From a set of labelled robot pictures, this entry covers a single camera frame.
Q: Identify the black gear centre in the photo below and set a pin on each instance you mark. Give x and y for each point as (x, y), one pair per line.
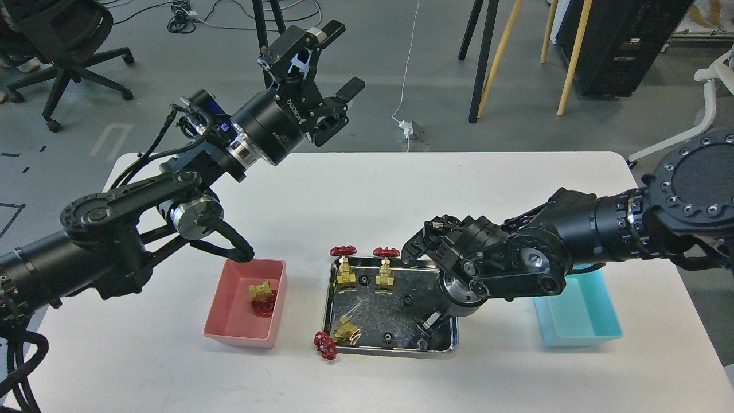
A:
(407, 300)

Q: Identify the brass valve bottom left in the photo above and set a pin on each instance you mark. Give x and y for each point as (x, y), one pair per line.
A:
(346, 331)

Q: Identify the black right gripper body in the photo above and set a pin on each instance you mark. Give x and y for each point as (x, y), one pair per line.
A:
(454, 297)

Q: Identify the black gear bottom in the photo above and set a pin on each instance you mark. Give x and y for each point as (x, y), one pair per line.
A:
(387, 339)

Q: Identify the brass valve top left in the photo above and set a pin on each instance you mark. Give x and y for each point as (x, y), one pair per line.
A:
(345, 277)

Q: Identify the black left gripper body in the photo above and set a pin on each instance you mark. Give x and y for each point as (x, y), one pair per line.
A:
(269, 123)

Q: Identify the brass valve red wheel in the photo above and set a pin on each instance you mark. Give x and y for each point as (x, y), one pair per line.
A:
(262, 299)

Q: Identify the pink plastic box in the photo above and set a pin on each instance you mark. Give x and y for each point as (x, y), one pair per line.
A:
(232, 320)

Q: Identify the stainless steel tray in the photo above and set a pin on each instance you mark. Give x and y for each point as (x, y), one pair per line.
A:
(375, 312)

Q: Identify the brass valve top right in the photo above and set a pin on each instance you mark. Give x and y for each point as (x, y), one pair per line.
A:
(384, 280)

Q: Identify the black office chair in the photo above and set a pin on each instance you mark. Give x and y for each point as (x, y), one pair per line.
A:
(65, 35)

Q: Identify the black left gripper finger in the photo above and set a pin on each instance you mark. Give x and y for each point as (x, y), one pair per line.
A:
(297, 51)
(331, 114)

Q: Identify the black stand legs left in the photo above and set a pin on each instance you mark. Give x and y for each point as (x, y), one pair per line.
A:
(261, 29)

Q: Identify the black and wooden easel legs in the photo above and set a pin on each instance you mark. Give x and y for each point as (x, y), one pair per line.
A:
(484, 77)

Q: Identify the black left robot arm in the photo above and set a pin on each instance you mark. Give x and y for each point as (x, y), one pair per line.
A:
(111, 241)

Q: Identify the black cabinet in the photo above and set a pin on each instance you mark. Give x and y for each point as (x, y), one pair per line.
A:
(621, 41)

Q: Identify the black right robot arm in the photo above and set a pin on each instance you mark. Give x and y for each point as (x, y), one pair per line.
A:
(682, 213)

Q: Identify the light blue plastic box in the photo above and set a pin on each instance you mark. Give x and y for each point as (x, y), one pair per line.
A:
(582, 315)

